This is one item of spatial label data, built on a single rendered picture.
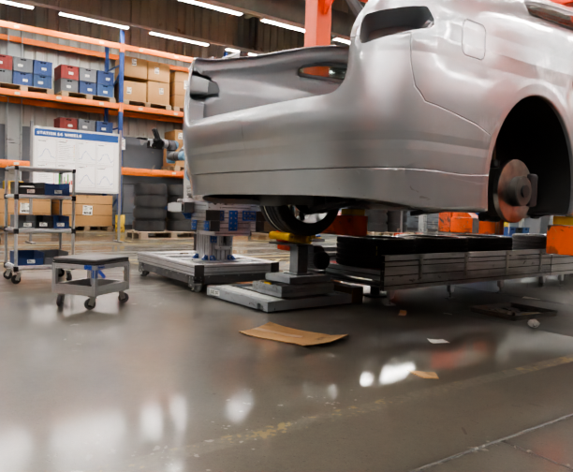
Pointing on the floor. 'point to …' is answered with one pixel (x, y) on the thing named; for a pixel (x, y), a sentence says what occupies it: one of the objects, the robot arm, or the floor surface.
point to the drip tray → (514, 310)
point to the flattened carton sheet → (290, 334)
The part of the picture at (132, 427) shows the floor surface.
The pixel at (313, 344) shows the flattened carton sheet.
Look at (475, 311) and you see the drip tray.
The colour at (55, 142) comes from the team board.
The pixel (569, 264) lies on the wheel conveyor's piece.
